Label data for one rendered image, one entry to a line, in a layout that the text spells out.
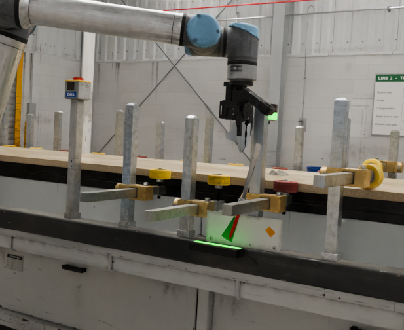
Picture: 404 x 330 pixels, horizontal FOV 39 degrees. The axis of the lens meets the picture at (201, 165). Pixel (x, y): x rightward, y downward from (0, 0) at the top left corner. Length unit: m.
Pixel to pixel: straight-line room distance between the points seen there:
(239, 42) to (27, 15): 0.60
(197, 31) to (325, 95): 7.88
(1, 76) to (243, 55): 0.71
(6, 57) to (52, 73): 9.93
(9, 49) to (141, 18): 0.43
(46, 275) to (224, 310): 0.91
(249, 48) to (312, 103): 7.76
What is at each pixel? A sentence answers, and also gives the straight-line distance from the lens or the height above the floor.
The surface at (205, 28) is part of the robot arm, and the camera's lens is 1.57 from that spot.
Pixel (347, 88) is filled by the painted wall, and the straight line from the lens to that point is 9.27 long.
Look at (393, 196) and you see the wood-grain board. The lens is 1.85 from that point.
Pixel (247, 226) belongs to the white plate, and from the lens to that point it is 1.79.
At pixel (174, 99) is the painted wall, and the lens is 10.82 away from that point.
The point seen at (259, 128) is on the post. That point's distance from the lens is 1.77.
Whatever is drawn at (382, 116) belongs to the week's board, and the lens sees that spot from 9.05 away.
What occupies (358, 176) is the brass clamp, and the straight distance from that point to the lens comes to 1.66.
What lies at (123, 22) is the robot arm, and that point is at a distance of 1.60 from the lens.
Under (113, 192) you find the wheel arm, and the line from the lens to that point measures 1.90.
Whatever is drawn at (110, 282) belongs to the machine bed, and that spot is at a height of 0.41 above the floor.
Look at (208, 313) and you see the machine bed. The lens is 2.19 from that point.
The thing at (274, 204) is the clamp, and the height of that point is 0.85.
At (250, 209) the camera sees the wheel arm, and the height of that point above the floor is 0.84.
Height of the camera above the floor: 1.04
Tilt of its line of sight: 3 degrees down
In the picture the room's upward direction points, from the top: 3 degrees clockwise
